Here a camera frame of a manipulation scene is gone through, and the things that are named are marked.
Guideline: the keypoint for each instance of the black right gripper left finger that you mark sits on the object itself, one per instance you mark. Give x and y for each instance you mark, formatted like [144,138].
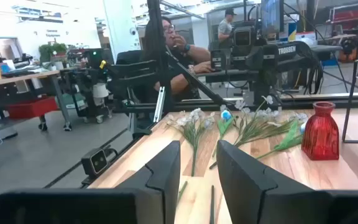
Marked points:
[154,186]

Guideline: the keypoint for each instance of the black depth camera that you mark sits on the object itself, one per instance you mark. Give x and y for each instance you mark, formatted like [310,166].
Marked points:
[94,162]

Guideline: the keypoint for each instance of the black office chair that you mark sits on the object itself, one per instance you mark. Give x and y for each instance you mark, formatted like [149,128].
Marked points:
[132,71]

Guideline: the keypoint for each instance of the blue white artificial tulip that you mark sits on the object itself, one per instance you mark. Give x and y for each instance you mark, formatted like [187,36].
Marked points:
[226,115]

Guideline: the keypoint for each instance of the red ribbed glass vase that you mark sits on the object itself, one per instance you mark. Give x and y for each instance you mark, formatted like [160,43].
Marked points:
[320,137]

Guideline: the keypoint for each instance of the black table edge rail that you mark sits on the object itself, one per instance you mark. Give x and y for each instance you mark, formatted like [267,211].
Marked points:
[117,157]

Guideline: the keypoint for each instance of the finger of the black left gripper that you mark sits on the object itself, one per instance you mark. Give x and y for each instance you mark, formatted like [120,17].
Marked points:
[218,59]
[269,57]

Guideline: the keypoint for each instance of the wooden desk grey legs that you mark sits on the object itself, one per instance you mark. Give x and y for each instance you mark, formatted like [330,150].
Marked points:
[17,77]

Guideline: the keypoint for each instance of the white veined artificial flower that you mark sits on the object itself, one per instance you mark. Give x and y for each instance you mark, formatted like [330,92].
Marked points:
[169,117]

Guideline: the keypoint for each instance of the red storage bin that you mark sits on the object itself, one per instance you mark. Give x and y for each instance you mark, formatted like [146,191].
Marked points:
[31,107]

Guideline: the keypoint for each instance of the black equipment cart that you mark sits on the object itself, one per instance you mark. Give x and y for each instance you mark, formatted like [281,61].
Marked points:
[85,71]

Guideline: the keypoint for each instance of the green potted plant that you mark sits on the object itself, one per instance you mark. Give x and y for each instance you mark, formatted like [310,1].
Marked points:
[53,51]

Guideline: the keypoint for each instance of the person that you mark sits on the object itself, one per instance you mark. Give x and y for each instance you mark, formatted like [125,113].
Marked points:
[194,53]
[225,28]

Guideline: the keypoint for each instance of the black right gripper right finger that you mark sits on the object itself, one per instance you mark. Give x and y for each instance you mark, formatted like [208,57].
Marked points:
[247,186]

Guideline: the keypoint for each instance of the silver metal bracket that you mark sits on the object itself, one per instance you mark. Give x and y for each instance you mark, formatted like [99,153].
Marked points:
[159,105]

